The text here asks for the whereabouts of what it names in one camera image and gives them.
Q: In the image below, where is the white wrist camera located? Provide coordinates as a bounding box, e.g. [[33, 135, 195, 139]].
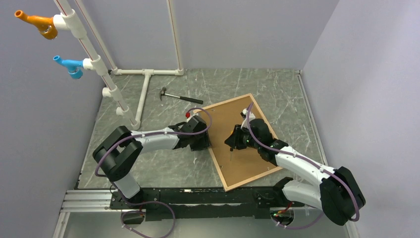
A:
[[185, 112, 196, 122], [241, 109, 256, 129]]

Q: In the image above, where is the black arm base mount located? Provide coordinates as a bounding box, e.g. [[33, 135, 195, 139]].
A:
[[109, 186, 304, 221]]

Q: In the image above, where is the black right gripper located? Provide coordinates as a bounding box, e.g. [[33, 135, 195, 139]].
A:
[[225, 123, 261, 150]]

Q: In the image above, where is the white PVC pipe stand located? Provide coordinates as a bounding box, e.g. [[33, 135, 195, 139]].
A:
[[53, 0, 184, 129]]

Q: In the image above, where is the wooden picture frame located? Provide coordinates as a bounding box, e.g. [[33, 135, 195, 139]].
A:
[[194, 93, 281, 191]]

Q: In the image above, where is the blue nozzle fitting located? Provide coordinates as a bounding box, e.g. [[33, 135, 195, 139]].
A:
[[53, 56, 83, 79]]

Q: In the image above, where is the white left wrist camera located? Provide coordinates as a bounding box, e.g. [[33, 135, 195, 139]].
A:
[[185, 112, 196, 122]]

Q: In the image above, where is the orange nozzle fitting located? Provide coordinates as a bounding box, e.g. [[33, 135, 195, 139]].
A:
[[14, 10, 58, 40]]

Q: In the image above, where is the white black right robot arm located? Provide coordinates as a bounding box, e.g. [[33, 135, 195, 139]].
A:
[[224, 119, 366, 226]]

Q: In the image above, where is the aluminium rail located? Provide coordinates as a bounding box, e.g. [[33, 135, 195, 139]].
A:
[[54, 189, 359, 238]]

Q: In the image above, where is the black handled claw hammer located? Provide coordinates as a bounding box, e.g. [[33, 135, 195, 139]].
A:
[[159, 87, 204, 105]]

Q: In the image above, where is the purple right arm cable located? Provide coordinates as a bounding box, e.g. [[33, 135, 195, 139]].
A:
[[245, 102, 361, 230]]

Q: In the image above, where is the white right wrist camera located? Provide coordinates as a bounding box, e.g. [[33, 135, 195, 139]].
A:
[[241, 109, 256, 129]]

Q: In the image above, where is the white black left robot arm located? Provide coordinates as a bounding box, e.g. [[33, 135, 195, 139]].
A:
[[92, 115, 210, 208]]

